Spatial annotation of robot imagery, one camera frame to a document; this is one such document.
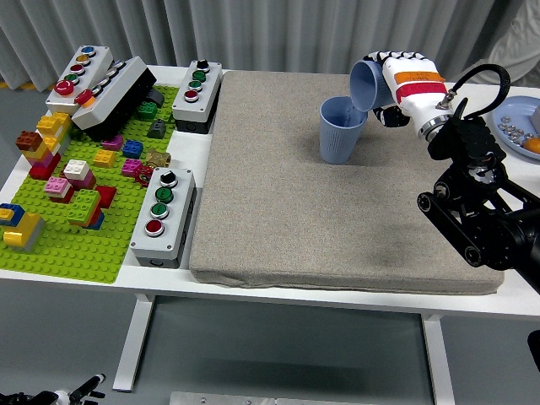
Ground grey pleated curtain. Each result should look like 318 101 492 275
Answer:
0 0 540 89

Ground brass pipe fitting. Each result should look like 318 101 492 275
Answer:
145 148 172 169

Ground grey five-button control box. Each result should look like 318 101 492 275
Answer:
45 45 115 117

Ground grey control box black base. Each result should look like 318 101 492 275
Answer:
70 57 158 140

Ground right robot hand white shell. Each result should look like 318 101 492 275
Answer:
361 49 455 132

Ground person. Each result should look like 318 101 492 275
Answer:
484 0 540 81

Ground blue ribbed plastic cup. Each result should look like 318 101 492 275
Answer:
348 60 396 112
319 95 369 165

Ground blue plate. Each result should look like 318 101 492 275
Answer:
491 95 540 160

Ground green orange brick stack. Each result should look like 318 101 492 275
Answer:
66 188 105 231

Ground grey-brown fabric mat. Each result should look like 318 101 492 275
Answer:
188 69 505 294

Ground green studded toy baseplate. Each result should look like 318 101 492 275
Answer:
0 85 181 285

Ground white table leg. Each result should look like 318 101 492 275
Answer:
420 314 457 405
111 293 156 392

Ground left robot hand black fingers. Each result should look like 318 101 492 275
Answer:
0 372 106 405

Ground light pink toy brick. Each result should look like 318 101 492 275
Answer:
44 175 72 196

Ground yellow and grey toy brick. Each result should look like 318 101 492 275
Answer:
35 111 73 139

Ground green toy brick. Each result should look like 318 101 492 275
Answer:
135 100 159 122

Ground brown toy brick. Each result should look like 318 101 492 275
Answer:
15 130 43 152

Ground large yellow grey brick stack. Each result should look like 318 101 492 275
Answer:
2 210 46 253

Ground blue and yellow toy brick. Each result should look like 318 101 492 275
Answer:
0 202 25 227

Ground grey four-button control box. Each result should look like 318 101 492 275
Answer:
129 167 197 269
171 59 224 135

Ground small yellow toy brick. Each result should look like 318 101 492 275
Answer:
92 149 116 169

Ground black curved toy piece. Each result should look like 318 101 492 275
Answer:
141 89 165 109

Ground red valve wheel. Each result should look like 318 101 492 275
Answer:
135 165 156 186

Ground yellow pink red brick tower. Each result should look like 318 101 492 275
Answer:
20 134 64 181

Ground white toy brick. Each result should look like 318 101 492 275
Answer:
62 159 91 179

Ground red toy brick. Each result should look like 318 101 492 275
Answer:
48 187 76 204
95 185 117 208

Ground dark pink toy brick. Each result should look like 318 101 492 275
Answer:
67 170 97 191

